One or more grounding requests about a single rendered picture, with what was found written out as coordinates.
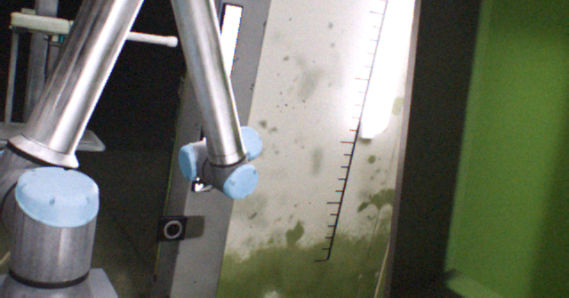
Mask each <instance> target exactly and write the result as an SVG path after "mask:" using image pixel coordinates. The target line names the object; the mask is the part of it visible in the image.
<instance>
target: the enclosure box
mask: <svg viewBox="0 0 569 298"><path fill-rule="evenodd" d="M383 298H569V0H414V2H413V18H412V28H411V37H410V46H409V55H408V65H407V74H406V82H405V100H404V109H403V118H402V128H401V136H400V146H399V155H398V165H397V173H396V182H395V191H394V200H393V209H392V219H391V227H390V237H389V255H388V263H387V272H386V282H385V290H383Z"/></svg>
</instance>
